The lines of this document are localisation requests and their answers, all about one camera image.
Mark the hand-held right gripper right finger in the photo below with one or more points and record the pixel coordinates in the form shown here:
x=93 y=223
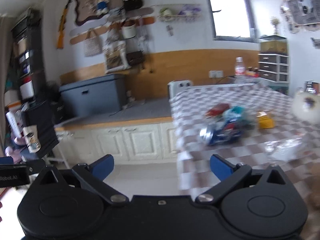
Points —
x=220 y=166

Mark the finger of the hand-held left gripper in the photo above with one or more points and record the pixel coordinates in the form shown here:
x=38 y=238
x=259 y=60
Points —
x=35 y=166

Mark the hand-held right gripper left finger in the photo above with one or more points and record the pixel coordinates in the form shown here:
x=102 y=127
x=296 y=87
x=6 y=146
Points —
x=102 y=166

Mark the blue soda can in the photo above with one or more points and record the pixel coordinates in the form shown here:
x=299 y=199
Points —
x=220 y=135

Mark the teal snack wrapper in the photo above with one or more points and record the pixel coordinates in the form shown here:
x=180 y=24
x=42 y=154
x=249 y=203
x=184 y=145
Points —
x=235 y=113

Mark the red snack wrapper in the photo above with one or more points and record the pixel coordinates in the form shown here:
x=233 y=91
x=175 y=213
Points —
x=217 y=109

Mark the small yellow box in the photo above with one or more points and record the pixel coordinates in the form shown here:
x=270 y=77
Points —
x=265 y=121

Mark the clear plastic wrapper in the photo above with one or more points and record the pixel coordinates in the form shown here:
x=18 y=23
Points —
x=285 y=148

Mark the brown shoulder bag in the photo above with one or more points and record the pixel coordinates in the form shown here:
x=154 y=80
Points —
x=135 y=58

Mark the pink clothing pile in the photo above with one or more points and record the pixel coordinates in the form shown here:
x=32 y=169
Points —
x=13 y=152

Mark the white stool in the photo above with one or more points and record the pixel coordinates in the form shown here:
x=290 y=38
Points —
x=58 y=155

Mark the cartoon print tote bag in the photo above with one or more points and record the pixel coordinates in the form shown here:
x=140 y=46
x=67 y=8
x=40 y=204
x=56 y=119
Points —
x=32 y=140

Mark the cream low cabinet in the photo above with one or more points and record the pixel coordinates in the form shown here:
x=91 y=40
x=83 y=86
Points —
x=140 y=140

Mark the white paper bag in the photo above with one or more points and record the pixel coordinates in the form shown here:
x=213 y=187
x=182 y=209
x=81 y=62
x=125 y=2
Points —
x=13 y=125

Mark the dark blue cloth bag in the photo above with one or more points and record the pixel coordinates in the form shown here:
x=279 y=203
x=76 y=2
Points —
x=42 y=120

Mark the black shopping bag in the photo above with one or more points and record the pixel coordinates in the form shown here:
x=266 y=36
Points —
x=55 y=105

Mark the grey platform mat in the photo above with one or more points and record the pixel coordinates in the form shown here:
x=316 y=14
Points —
x=142 y=110

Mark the brown white checkered tablecloth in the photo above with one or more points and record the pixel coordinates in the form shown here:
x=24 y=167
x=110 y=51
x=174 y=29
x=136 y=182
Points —
x=212 y=97

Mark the grey storage box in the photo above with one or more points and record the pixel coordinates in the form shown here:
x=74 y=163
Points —
x=92 y=95

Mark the small white figurine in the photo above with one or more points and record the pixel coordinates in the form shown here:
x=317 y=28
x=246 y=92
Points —
x=130 y=97

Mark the white fan heater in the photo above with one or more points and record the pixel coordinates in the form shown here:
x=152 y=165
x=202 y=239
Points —
x=180 y=86

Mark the small dark bottles cluster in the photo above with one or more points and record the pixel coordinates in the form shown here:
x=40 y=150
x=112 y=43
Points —
x=252 y=72

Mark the white cat-shaped ornament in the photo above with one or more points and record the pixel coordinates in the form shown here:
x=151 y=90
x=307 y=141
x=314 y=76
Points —
x=300 y=107

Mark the clear plastic water bottle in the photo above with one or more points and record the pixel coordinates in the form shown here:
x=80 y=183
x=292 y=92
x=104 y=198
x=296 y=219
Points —
x=240 y=67

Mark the beige curtain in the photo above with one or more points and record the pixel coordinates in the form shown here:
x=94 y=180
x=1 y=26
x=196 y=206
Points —
x=3 y=67

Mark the printed canvas tote bag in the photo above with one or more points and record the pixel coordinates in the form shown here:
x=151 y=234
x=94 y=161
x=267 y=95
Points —
x=116 y=57

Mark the black shelf rack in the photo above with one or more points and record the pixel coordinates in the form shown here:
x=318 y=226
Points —
x=27 y=55

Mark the white plastic drawer unit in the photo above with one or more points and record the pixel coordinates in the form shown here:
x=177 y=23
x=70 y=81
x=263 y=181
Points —
x=272 y=67

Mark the cream knit handbag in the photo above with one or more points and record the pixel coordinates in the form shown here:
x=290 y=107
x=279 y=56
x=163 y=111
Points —
x=92 y=46

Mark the small brown box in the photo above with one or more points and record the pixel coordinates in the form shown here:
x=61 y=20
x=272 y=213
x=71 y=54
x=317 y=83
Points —
x=312 y=87

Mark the grey cloth pouch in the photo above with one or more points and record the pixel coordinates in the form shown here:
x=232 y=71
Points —
x=112 y=37

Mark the glass fish tank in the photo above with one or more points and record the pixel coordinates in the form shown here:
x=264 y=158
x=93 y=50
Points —
x=272 y=45

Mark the white bucket bag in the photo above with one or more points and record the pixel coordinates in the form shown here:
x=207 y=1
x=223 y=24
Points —
x=128 y=31

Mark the orange toy rifle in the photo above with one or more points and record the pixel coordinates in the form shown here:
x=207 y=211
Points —
x=61 y=30

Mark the dried flower vase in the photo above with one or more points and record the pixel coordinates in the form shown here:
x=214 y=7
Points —
x=275 y=26

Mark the window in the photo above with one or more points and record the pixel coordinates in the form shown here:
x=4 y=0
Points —
x=230 y=12

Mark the dark framed wavy pinboard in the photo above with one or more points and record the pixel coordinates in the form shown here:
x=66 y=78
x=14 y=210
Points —
x=85 y=10

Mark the purple plush toy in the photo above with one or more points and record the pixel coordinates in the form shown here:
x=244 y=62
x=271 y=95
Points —
x=188 y=11

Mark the blue white doll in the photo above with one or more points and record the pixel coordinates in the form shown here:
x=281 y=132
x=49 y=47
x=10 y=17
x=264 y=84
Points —
x=102 y=3

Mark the green plush toy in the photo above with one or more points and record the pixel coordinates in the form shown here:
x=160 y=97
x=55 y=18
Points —
x=165 y=11

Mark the white wall socket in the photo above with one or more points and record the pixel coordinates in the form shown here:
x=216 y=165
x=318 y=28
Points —
x=216 y=74

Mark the orange wavy wall hook board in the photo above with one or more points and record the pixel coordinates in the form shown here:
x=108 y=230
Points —
x=77 y=39

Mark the grey wavy wall hook board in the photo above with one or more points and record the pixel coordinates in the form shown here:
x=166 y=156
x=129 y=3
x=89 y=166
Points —
x=140 y=12

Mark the wall photo board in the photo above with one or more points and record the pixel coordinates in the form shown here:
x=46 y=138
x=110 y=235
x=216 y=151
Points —
x=302 y=7

